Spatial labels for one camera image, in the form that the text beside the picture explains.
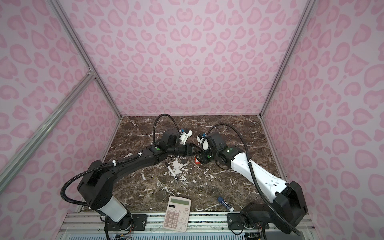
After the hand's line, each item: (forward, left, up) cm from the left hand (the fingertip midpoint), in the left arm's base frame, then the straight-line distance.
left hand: (201, 149), depth 78 cm
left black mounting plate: (-30, +34, -11) cm, 47 cm away
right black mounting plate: (-30, -16, -19) cm, 39 cm away
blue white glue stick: (-24, -14, -18) cm, 33 cm away
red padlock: (+2, +3, -18) cm, 18 cm away
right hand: (-2, +1, -2) cm, 3 cm away
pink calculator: (-26, +13, -17) cm, 34 cm away
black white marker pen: (-3, +18, -19) cm, 26 cm away
